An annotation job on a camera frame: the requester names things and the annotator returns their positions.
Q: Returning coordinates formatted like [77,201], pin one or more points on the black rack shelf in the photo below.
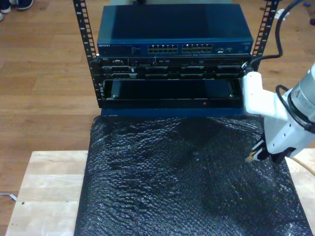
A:
[172,103]

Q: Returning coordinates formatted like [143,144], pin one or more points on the black rack server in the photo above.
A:
[197,71]

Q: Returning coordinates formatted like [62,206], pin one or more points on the black bubble wrap mat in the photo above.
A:
[172,196]

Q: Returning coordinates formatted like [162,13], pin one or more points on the small dark floor object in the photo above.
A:
[313,21]

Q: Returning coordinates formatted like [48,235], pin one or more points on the blue base board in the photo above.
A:
[147,112]

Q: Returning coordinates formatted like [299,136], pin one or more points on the crumpled white paper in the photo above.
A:
[283,15]

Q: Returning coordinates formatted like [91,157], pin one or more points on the small blue floor object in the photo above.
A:
[306,4]

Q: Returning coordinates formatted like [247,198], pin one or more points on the person's foot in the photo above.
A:
[5,9]
[1,17]
[24,4]

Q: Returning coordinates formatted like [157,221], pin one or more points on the black perforated rack post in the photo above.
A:
[85,27]
[264,24]

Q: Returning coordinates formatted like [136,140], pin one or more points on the blue network switch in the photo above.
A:
[172,24]

